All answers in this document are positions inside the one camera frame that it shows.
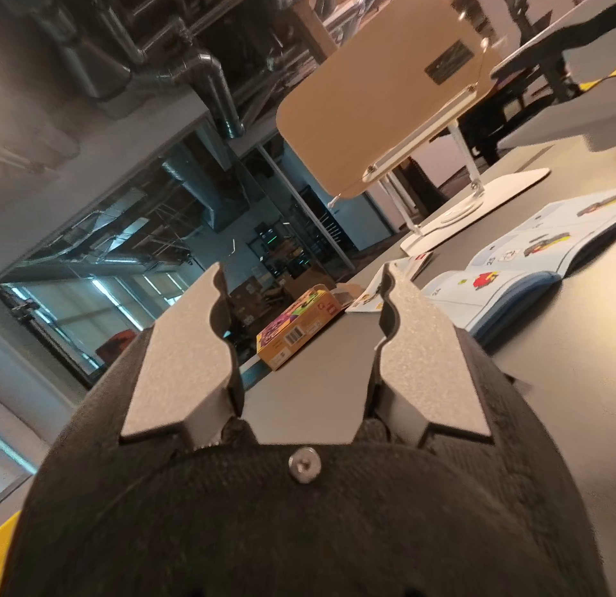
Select colourful cardboard lego box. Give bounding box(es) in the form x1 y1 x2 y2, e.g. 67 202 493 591
255 283 363 371

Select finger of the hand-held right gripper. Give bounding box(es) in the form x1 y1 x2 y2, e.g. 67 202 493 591
490 0 616 83
497 93 616 153

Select lego instruction booklet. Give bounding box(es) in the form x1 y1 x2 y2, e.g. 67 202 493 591
422 188 616 349
345 251 434 315

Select pile of cardboard boxes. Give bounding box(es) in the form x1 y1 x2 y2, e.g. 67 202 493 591
229 269 333 324

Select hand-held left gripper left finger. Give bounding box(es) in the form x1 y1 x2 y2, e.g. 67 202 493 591
120 262 245 453

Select closed lego instruction booklet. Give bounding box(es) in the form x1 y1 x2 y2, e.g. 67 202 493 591
345 251 434 315

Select silver ventilation ducts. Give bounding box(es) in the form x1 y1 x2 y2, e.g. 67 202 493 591
28 0 367 141

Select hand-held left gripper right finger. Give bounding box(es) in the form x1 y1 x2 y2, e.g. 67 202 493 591
373 262 493 449

